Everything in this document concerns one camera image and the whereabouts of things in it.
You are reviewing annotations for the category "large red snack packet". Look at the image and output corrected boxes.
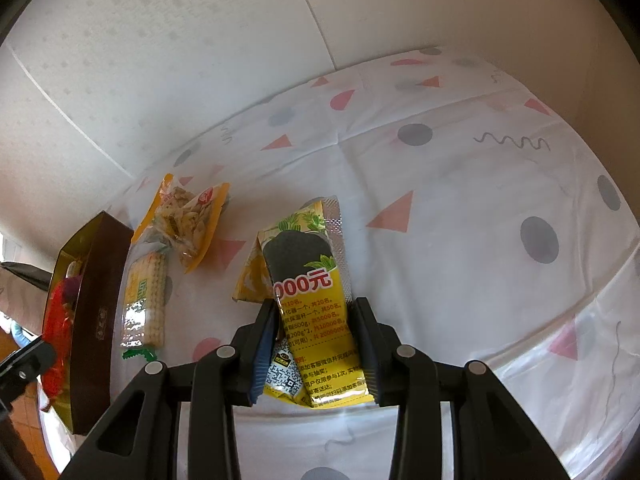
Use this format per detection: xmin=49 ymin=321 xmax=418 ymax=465
xmin=41 ymin=275 xmax=81 ymax=413

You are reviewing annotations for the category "green cracker packet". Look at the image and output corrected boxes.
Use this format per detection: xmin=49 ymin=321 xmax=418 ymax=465
xmin=120 ymin=252 xmax=167 ymax=362

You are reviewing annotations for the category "yellow black seaweed packet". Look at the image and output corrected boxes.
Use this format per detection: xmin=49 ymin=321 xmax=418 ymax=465
xmin=232 ymin=196 xmax=373 ymax=410

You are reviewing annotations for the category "orange nut snack packet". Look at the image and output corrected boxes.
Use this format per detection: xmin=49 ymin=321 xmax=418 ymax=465
xmin=131 ymin=174 xmax=231 ymax=274

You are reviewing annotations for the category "gold metal tin box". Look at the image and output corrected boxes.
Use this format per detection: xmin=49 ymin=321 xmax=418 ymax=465
xmin=46 ymin=211 xmax=132 ymax=436

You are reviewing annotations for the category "patterned white tablecloth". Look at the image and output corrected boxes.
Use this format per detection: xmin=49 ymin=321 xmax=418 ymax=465
xmin=105 ymin=48 xmax=639 ymax=479

